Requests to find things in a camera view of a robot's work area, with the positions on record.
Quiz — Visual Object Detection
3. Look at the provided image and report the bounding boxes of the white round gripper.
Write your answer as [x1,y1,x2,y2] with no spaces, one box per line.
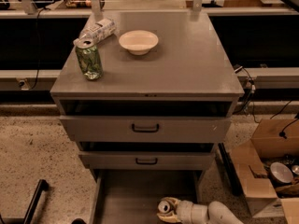
[157,197,193,224]

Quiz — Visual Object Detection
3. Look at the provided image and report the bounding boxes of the orange soda can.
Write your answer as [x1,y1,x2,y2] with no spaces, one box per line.
[158,201,172,214]

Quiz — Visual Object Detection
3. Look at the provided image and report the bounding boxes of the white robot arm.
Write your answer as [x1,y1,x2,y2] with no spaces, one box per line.
[157,197,244,224]

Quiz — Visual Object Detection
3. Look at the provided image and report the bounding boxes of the grey open bottom drawer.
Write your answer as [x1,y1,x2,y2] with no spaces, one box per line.
[89,170,203,224]

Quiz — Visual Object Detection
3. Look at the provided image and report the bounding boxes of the grey middle drawer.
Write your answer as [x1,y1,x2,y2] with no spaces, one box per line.
[78,151,214,171]

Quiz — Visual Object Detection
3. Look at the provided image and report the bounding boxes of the grey metal drawer cabinet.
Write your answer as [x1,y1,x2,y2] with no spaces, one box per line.
[50,9,245,224]

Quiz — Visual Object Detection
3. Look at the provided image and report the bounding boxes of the grey top drawer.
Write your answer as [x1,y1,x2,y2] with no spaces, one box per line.
[61,116,231,143]

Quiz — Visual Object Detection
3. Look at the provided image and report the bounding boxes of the green soda can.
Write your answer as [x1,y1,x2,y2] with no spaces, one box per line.
[74,38,104,80]

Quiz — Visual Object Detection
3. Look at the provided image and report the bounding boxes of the black leaning bar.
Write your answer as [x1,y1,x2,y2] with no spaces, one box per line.
[218,143,243,196]

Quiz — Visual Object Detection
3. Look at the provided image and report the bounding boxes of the small bowl in box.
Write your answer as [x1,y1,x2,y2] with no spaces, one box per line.
[270,162,293,184]

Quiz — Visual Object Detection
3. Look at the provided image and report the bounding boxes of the brown cardboard box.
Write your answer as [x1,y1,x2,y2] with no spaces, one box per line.
[230,119,299,224]

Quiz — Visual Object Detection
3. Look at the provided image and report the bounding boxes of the black metal bar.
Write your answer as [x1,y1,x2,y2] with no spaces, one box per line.
[0,179,49,224]

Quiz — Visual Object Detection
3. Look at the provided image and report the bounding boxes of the white bowl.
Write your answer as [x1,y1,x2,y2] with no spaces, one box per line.
[119,30,159,55]

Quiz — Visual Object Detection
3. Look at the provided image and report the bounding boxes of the clear plastic water bottle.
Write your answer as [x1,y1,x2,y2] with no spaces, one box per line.
[77,19,117,44]

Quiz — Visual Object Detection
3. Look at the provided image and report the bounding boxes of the black cables on right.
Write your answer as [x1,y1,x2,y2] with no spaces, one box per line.
[233,64,299,140]

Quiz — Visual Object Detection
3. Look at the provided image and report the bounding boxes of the black cable on left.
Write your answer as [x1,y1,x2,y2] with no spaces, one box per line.
[29,7,50,91]

